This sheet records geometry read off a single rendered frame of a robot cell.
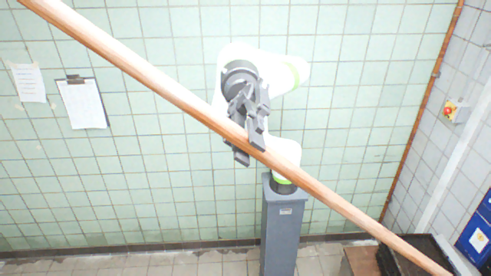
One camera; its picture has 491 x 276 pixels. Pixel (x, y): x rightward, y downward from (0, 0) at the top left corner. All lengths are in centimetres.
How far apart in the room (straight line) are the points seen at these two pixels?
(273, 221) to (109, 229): 154
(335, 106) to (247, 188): 87
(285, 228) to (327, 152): 74
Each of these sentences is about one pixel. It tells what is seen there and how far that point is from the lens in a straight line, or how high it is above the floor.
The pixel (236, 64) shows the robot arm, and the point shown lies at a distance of 69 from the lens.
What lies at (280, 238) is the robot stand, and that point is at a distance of 171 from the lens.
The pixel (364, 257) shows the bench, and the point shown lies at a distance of 214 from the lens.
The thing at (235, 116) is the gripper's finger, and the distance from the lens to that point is 58.
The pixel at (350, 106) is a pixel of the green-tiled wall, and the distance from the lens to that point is 204.
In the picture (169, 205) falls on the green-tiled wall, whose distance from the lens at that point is 243.
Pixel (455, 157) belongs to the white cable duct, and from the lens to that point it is 202.
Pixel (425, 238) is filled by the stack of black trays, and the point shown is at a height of 80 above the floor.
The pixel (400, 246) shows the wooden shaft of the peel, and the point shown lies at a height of 167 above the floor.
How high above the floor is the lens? 225
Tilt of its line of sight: 34 degrees down
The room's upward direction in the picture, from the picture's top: straight up
